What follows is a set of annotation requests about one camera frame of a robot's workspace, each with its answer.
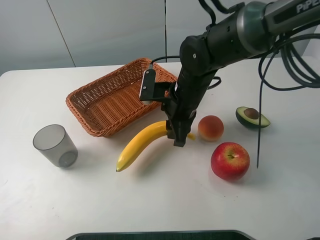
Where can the grey translucent plastic cup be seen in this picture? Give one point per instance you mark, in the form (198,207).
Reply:
(53,142)

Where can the red apple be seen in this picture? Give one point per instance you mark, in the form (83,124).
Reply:
(230,161)

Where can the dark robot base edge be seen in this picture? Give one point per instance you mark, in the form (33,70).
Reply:
(164,235)

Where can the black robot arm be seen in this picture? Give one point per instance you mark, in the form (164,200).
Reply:
(249,30)

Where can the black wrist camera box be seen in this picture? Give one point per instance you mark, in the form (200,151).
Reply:
(152,91)

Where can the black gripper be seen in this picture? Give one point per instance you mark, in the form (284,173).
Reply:
(182,101)

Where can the brown wicker basket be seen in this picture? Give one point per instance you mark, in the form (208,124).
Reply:
(108,104)

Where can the halved avocado with pit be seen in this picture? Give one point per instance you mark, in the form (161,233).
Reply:
(251,118)

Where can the orange peach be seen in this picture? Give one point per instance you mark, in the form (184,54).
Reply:
(210,128)

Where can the yellow banana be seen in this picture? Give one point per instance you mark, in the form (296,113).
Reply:
(137,145)

